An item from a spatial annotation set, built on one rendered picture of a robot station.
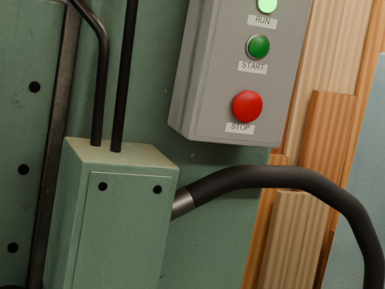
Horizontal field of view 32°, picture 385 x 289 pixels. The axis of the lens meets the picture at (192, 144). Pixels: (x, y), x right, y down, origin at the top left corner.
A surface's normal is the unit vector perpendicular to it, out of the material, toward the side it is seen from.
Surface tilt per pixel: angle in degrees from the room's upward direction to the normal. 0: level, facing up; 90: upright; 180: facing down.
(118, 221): 90
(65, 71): 90
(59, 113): 90
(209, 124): 90
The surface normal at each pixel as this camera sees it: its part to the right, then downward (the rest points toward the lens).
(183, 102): -0.91, -0.08
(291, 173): 0.43, -0.36
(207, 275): 0.37, 0.28
